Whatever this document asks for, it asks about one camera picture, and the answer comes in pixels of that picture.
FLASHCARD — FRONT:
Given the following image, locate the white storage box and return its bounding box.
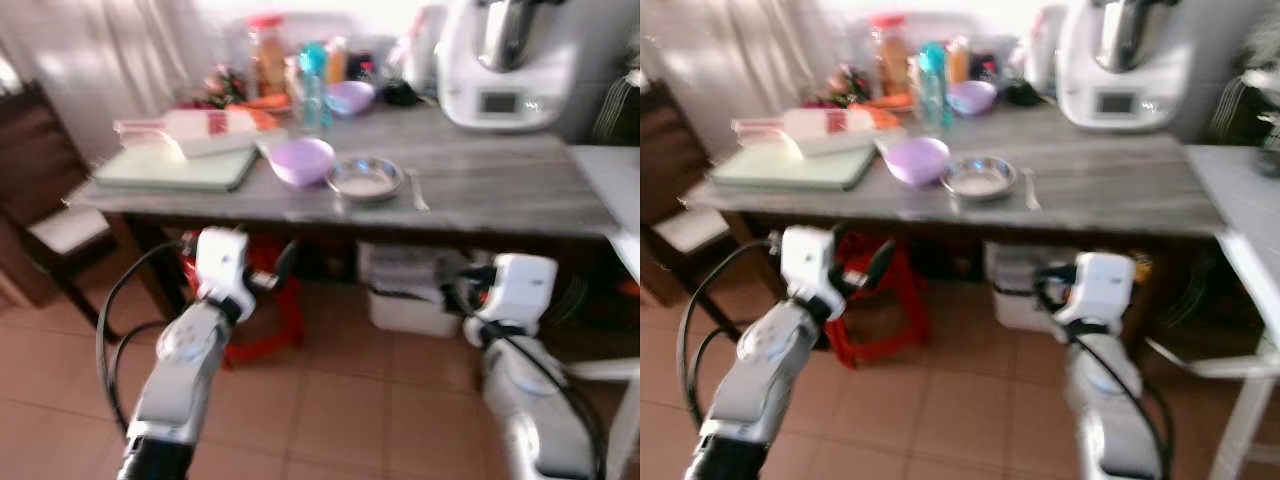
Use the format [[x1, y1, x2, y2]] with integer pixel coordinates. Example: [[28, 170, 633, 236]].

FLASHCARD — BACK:
[[984, 239, 1079, 335], [357, 239, 473, 339]]

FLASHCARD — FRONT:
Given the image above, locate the red plastic stool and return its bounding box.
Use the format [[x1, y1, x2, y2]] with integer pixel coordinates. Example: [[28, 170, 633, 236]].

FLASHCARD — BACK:
[[178, 230, 307, 369], [824, 230, 933, 369]]

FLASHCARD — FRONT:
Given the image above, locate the large purple bowl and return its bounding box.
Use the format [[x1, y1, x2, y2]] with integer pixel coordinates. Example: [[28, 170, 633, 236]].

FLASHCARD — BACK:
[[883, 137, 952, 189], [267, 137, 338, 190]]

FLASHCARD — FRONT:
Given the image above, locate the grey wooden table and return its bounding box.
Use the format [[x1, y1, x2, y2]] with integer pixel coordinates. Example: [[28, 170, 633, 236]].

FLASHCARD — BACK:
[[682, 104, 1227, 321], [64, 104, 629, 331]]

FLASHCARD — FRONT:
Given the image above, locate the shallow metal bowl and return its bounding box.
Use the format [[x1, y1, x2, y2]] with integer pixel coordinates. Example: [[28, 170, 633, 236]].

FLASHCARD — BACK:
[[326, 157, 406, 204], [940, 156, 1020, 202]]

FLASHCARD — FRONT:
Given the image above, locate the pale green cutting board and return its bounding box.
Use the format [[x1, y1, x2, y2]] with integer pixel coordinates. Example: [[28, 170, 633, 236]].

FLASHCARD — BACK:
[[709, 143, 880, 192], [92, 143, 260, 194]]

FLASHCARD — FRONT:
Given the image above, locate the white red striped cloth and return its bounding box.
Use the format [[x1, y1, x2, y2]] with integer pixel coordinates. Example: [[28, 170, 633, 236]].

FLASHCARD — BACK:
[[731, 107, 908, 160], [114, 107, 288, 161]]

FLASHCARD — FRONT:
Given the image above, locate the white side table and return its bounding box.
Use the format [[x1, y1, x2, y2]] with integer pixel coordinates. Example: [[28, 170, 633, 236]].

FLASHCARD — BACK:
[[568, 144, 641, 480], [1143, 144, 1280, 480]]

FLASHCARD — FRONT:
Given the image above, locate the small purple bowl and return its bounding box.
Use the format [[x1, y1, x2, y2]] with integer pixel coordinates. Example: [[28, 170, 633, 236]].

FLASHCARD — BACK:
[[946, 80, 999, 118], [325, 80, 378, 119]]

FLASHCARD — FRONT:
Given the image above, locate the red flower bunch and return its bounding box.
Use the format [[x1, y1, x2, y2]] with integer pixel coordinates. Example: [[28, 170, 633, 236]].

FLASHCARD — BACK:
[[178, 64, 250, 110], [798, 64, 872, 110]]

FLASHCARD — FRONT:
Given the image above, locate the blue plastic bottle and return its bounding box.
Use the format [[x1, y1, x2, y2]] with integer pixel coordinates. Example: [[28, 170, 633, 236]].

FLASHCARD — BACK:
[[297, 41, 332, 132], [917, 41, 952, 130]]

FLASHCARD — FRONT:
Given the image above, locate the white kitchen machine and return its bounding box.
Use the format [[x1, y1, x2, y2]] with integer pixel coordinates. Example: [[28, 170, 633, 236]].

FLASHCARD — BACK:
[[1054, 0, 1203, 133], [436, 0, 583, 133]]

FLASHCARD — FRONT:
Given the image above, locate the red lidded glass jar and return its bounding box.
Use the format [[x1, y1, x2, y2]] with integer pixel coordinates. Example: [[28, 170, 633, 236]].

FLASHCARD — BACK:
[[869, 13, 914, 99], [246, 14, 292, 100]]

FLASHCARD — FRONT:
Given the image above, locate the small orange bottle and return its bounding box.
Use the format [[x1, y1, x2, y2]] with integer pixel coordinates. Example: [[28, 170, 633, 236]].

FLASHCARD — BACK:
[[324, 36, 350, 86], [945, 35, 972, 86]]

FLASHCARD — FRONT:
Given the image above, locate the dark wooden chair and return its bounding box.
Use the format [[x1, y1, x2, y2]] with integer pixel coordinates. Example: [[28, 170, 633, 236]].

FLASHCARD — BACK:
[[640, 82, 743, 307], [0, 82, 113, 329]]

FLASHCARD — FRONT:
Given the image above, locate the black striped chair back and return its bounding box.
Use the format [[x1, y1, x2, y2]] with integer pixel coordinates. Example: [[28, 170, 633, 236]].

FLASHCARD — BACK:
[[591, 72, 641, 148], [1207, 74, 1263, 148]]

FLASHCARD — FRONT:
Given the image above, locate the white jug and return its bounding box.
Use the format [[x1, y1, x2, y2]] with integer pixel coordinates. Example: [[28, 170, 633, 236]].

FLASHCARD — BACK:
[[404, 4, 449, 93], [1027, 4, 1067, 93]]

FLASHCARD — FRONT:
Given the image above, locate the white curtain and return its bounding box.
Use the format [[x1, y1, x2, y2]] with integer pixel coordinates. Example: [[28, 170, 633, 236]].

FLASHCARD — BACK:
[[640, 0, 836, 166], [0, 0, 219, 166]]

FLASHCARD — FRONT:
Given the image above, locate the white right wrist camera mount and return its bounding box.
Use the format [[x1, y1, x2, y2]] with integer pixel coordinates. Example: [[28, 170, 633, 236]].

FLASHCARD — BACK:
[[480, 253, 559, 327], [1058, 251, 1137, 327]]

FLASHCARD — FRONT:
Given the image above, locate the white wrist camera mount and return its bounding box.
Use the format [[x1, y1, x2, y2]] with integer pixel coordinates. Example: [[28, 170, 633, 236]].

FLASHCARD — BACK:
[[194, 227, 258, 313], [1058, 251, 1137, 327], [779, 225, 847, 309], [480, 253, 559, 327]]

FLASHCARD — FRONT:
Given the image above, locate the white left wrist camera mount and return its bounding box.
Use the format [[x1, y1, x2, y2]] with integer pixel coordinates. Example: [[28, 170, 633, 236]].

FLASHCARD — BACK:
[[779, 225, 847, 309], [194, 227, 258, 313]]

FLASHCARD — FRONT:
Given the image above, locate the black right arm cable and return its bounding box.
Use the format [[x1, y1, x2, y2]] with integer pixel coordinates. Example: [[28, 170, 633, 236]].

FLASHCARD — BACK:
[[1060, 318, 1177, 477], [480, 318, 608, 480]]

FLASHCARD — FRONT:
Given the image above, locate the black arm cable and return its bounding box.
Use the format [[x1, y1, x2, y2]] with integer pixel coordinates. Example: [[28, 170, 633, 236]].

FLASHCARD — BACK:
[[480, 318, 608, 480], [676, 238, 783, 437], [96, 240, 201, 437], [1060, 318, 1177, 477]]

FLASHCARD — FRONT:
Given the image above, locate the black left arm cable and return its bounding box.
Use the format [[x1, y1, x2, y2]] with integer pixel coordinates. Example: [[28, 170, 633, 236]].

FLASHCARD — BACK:
[[676, 238, 783, 437], [96, 240, 201, 437]]

